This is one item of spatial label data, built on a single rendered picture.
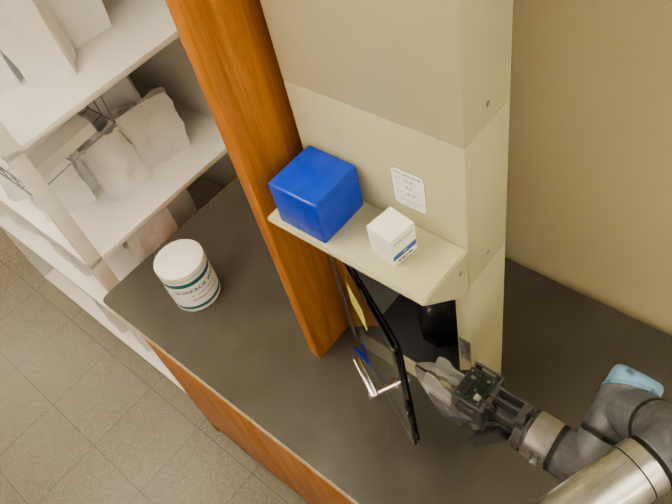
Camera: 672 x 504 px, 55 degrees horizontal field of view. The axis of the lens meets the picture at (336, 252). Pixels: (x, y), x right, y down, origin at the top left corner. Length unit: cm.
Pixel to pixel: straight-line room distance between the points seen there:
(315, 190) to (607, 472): 54
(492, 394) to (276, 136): 54
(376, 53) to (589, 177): 70
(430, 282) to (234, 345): 81
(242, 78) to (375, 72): 25
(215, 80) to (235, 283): 88
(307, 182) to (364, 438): 67
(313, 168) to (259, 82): 16
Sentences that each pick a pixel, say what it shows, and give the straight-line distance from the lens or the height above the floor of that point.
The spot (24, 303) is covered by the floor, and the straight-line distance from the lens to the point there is 349.
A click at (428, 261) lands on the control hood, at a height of 151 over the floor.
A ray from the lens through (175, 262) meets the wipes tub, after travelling 169.
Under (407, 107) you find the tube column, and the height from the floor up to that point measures 175.
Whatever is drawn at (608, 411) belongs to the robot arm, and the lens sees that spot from 102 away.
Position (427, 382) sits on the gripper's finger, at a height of 130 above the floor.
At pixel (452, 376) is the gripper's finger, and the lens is 113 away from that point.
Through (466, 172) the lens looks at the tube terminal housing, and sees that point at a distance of 88.
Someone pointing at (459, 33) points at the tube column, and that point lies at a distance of 74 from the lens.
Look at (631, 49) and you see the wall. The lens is 121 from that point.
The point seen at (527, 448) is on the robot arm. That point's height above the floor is 132.
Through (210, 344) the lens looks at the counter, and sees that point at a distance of 169.
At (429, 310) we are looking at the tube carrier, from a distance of 136.
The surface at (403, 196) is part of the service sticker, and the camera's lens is 100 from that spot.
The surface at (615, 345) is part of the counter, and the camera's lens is 159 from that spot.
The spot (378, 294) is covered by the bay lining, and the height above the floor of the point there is 109.
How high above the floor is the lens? 229
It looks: 50 degrees down
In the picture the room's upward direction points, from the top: 16 degrees counter-clockwise
